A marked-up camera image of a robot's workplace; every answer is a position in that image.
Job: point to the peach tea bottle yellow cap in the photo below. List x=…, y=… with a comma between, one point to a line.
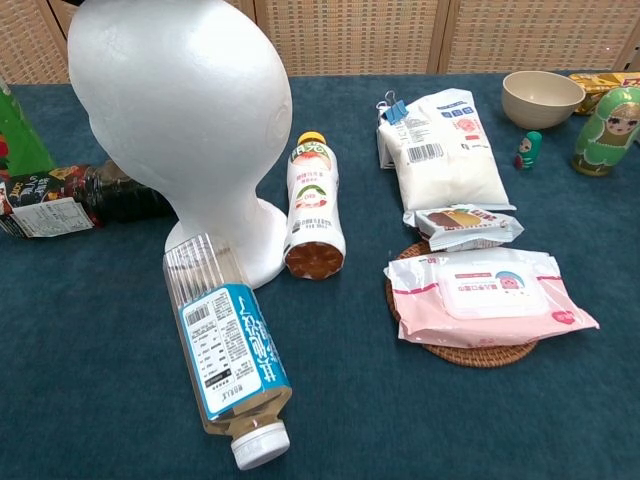
x=315, y=210

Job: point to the blue binder clip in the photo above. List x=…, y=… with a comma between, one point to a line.
x=393, y=111

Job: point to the clear bottle with blue label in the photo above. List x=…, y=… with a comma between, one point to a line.
x=230, y=360

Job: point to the small snack cake packet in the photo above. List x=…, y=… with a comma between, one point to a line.
x=470, y=227

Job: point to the white powder bag with barcode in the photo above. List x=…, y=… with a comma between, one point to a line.
x=445, y=155

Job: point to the pink wet wipes pack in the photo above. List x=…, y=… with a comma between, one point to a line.
x=480, y=305

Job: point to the white foam mannequin head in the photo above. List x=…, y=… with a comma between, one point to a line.
x=190, y=125

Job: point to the round woven rattan coaster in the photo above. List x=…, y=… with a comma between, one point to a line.
x=475, y=352

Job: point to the small teal nesting doll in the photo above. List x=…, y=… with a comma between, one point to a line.
x=528, y=150

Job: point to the woven rattan folding screen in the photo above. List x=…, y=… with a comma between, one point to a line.
x=450, y=35

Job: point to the beige ceramic bowl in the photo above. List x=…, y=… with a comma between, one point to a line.
x=542, y=100

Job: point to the large green nesting doll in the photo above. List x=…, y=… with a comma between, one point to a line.
x=607, y=132

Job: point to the gold snack package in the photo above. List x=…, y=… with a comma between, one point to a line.
x=600, y=85

